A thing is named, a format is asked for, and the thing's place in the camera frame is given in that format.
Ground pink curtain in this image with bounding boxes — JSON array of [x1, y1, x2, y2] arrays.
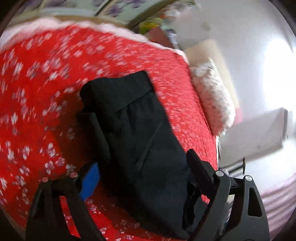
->
[[260, 175, 296, 233]]

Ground white floral pillow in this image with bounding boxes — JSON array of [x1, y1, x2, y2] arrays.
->
[[191, 58, 236, 136]]

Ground black pants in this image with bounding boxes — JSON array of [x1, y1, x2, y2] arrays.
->
[[77, 71, 211, 240]]

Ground white side table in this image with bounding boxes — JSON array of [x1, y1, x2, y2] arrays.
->
[[221, 108, 289, 168]]

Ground white frilled bed sheet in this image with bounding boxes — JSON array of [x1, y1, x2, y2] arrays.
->
[[5, 18, 188, 62]]

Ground beige headboard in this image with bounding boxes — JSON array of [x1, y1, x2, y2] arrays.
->
[[185, 39, 241, 110]]

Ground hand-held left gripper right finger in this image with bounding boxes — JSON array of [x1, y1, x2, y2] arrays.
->
[[186, 148, 270, 241]]

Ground plush toys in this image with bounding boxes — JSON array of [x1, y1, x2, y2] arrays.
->
[[138, 13, 167, 33]]

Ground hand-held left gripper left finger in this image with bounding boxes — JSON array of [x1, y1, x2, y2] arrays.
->
[[25, 162, 107, 241]]

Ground wardrobe door with purple flowers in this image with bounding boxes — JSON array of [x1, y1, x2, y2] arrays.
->
[[14, 0, 177, 24]]

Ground red floral bedspread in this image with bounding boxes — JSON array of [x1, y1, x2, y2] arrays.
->
[[0, 23, 220, 241]]

